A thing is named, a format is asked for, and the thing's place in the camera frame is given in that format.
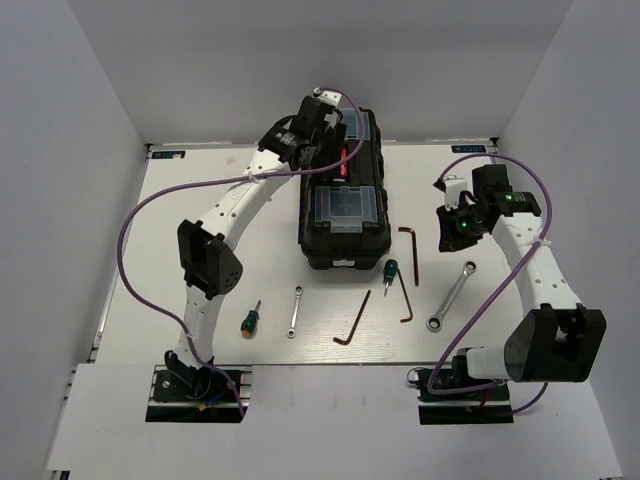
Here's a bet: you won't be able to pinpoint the large silver ratchet wrench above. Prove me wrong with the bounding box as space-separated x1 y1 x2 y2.
426 260 477 333

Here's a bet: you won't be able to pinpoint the small silver ratchet wrench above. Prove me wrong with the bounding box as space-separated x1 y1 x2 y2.
287 285 304 339

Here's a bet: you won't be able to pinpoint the green screwdriver orange cap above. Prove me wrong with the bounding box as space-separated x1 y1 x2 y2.
240 300 262 338

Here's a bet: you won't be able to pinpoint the brown hex key upper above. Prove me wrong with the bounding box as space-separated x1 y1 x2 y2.
398 226 420 287

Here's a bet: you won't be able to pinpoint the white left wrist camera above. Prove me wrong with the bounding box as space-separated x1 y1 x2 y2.
313 87 342 127

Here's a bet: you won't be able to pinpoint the brown hex key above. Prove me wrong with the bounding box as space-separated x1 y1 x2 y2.
397 270 414 324
398 226 420 287
333 289 372 346

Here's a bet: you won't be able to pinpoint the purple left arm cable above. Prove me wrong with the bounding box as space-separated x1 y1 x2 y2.
120 87 370 419

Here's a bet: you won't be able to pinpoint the brown hex key middle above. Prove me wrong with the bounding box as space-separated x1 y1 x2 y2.
397 270 414 324

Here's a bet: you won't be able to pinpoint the black plastic toolbox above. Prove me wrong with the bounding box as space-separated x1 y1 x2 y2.
298 108 392 270

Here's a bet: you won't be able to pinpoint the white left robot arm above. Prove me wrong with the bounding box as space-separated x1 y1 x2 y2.
165 90 345 399

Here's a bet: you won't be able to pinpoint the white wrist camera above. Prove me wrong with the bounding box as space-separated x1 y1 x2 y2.
313 87 342 127
433 174 468 211

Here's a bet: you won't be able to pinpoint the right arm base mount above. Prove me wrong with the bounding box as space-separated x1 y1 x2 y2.
406 367 514 426

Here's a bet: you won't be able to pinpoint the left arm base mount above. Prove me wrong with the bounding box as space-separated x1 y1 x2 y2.
145 366 252 424

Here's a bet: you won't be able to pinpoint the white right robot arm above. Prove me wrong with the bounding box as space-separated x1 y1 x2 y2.
435 164 606 399

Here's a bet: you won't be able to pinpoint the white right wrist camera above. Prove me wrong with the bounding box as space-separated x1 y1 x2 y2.
433 174 468 211

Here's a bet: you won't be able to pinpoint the brown hex key lower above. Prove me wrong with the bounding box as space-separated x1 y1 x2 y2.
333 289 372 346

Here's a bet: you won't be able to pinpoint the small green stubby screwdriver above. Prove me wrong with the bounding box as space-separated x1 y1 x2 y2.
383 259 398 295

